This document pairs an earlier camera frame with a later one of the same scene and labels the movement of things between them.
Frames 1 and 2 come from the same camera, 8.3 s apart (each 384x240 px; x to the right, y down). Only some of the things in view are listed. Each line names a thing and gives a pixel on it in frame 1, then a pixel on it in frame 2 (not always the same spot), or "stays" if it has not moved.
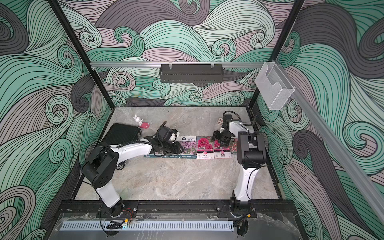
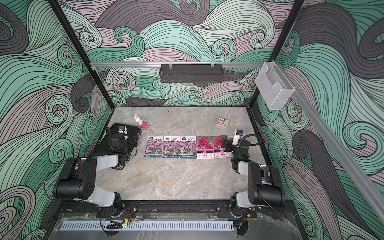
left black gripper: x=177 y=150 → x=132 y=142
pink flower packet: x=221 y=152 stays
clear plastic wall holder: x=273 y=86 stays
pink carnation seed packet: x=204 y=148 stays
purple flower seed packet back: x=189 y=143 stays
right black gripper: x=216 y=136 → x=229 y=144
